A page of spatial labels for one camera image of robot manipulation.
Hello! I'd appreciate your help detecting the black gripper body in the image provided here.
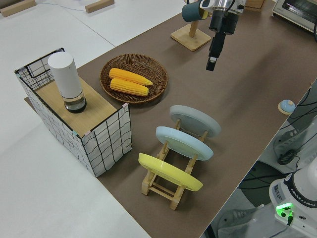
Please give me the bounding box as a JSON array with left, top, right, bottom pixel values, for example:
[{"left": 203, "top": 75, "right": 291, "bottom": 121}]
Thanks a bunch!
[{"left": 209, "top": 7, "right": 239, "bottom": 36}]

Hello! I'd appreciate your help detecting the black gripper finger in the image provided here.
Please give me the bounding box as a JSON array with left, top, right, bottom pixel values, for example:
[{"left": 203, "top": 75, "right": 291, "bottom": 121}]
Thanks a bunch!
[{"left": 206, "top": 31, "right": 226, "bottom": 72}]

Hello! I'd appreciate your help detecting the gray plate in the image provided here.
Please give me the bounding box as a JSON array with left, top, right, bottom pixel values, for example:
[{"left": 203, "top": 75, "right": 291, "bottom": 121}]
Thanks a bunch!
[{"left": 169, "top": 105, "right": 222, "bottom": 139}]

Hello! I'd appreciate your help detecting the light blue plate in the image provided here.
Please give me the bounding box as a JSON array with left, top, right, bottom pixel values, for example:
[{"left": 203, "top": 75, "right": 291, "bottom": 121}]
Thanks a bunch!
[{"left": 155, "top": 126, "right": 214, "bottom": 162}]

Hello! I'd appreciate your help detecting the yellow plate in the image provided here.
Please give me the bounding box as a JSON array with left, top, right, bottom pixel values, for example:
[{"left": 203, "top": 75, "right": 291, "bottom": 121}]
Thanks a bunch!
[{"left": 138, "top": 153, "right": 204, "bottom": 191}]

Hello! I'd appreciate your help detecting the wooden plate rack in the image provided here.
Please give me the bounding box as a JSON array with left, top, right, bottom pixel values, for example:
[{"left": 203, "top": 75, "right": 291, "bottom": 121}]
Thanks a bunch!
[{"left": 141, "top": 118, "right": 209, "bottom": 211}]

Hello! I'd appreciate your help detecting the wooden mug tree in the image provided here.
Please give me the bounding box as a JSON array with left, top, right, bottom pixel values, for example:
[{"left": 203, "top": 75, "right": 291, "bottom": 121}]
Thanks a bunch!
[{"left": 170, "top": 0, "right": 212, "bottom": 52}]

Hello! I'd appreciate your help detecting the large wooden box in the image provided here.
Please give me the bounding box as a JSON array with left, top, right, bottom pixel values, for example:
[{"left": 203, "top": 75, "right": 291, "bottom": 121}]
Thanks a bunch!
[{"left": 244, "top": 0, "right": 266, "bottom": 12}]

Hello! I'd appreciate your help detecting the dark blue mug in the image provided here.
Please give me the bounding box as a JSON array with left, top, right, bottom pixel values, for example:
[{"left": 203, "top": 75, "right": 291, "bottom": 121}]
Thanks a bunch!
[{"left": 182, "top": 1, "right": 210, "bottom": 22}]

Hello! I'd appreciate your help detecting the brown table mat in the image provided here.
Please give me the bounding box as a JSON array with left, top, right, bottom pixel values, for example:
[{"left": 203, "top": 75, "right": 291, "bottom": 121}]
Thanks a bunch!
[{"left": 23, "top": 0, "right": 317, "bottom": 238}]

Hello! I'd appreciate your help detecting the white toaster oven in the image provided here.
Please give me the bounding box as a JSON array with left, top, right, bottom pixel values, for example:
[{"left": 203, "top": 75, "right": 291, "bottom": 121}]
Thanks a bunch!
[{"left": 270, "top": 0, "right": 317, "bottom": 34}]

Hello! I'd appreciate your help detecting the brown wicker basket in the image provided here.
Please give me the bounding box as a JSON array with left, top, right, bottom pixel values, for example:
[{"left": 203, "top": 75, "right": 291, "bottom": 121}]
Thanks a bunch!
[{"left": 100, "top": 53, "right": 169, "bottom": 104}]

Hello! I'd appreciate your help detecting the blue call bell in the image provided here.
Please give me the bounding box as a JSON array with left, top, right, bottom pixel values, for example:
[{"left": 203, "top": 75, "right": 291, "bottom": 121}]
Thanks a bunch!
[{"left": 277, "top": 99, "right": 295, "bottom": 115}]

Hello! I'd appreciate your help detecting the yellow corn cob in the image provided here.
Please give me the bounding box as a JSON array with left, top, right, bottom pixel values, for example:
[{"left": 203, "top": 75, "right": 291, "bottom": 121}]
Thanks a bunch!
[
  {"left": 109, "top": 78, "right": 150, "bottom": 97},
  {"left": 108, "top": 68, "right": 154, "bottom": 86}
]

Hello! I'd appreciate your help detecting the wooden block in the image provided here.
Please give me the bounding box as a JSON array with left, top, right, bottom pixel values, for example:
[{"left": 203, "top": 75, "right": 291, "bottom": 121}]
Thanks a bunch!
[
  {"left": 0, "top": 0, "right": 37, "bottom": 17},
  {"left": 85, "top": 0, "right": 115, "bottom": 13}
]

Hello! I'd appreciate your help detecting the white cylindrical grinder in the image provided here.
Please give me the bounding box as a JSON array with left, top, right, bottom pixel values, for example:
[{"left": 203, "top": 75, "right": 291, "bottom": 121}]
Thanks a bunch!
[{"left": 48, "top": 53, "right": 88, "bottom": 114}]

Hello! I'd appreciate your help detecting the wire grid storage basket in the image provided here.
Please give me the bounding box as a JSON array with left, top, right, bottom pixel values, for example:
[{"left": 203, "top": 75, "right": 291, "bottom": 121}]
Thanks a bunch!
[{"left": 14, "top": 47, "right": 132, "bottom": 178}]

